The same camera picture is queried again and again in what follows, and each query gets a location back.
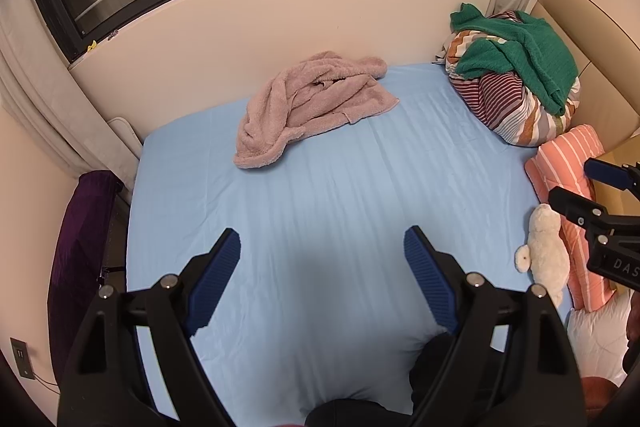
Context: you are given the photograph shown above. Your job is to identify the black wall socket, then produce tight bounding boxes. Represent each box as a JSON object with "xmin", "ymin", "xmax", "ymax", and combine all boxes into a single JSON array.
[{"xmin": 10, "ymin": 337, "xmax": 36, "ymax": 380}]

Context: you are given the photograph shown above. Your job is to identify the beige padded headboard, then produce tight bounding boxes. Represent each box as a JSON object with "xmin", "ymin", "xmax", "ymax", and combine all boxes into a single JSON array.
[{"xmin": 532, "ymin": 0, "xmax": 640, "ymax": 158}]

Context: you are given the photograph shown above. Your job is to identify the white seal plush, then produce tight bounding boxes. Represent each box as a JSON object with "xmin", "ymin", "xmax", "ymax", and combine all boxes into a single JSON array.
[{"xmin": 515, "ymin": 203, "xmax": 571, "ymax": 305}]

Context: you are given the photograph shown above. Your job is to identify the purple velvet cover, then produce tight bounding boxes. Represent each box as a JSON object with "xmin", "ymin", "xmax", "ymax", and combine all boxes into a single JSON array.
[{"xmin": 49, "ymin": 170, "xmax": 123, "ymax": 378}]

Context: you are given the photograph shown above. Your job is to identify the white bed rail panel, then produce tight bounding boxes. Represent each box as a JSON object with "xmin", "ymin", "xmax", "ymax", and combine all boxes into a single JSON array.
[{"xmin": 106, "ymin": 117, "xmax": 144, "ymax": 160}]

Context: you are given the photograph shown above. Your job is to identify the beige curtain beside purple cloth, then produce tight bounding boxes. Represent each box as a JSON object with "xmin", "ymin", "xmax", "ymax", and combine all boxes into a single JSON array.
[{"xmin": 0, "ymin": 2, "xmax": 143, "ymax": 188}]

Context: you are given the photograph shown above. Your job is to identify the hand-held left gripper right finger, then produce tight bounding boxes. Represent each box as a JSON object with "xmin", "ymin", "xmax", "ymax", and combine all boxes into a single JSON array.
[{"xmin": 403, "ymin": 225, "xmax": 587, "ymax": 427}]

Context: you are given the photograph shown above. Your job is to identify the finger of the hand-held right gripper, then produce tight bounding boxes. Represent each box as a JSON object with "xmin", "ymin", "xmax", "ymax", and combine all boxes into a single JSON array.
[
  {"xmin": 584, "ymin": 158, "xmax": 640, "ymax": 198},
  {"xmin": 547, "ymin": 187, "xmax": 608, "ymax": 233}
]

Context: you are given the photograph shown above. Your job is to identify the striped duvet bundle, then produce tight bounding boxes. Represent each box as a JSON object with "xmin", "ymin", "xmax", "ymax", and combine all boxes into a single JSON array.
[{"xmin": 442, "ymin": 11, "xmax": 582, "ymax": 148}]

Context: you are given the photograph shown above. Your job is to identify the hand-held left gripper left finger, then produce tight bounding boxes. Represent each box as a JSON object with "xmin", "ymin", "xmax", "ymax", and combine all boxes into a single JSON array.
[{"xmin": 57, "ymin": 228, "xmax": 242, "ymax": 427}]

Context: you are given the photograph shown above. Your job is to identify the reddish brown cushion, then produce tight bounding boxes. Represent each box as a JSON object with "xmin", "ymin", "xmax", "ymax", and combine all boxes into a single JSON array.
[{"xmin": 580, "ymin": 376, "xmax": 623, "ymax": 414}]

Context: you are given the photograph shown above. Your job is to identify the white pillow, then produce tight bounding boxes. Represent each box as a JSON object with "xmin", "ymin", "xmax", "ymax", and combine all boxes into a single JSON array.
[{"xmin": 567, "ymin": 292, "xmax": 636, "ymax": 380}]

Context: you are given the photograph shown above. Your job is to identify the light blue bed sheet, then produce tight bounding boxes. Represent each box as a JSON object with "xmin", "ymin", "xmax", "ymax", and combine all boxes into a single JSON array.
[{"xmin": 125, "ymin": 62, "xmax": 576, "ymax": 427}]

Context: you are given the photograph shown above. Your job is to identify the pink striped pillow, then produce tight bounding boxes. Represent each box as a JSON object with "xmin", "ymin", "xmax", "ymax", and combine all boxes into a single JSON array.
[{"xmin": 525, "ymin": 124, "xmax": 621, "ymax": 313}]

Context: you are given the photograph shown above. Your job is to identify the green towel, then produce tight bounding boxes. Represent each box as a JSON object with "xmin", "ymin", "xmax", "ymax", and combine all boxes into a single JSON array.
[{"xmin": 450, "ymin": 3, "xmax": 580, "ymax": 116}]

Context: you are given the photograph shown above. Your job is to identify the pink fluffy bathrobe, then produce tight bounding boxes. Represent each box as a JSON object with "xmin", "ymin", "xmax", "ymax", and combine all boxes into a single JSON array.
[{"xmin": 233, "ymin": 51, "xmax": 400, "ymax": 170}]

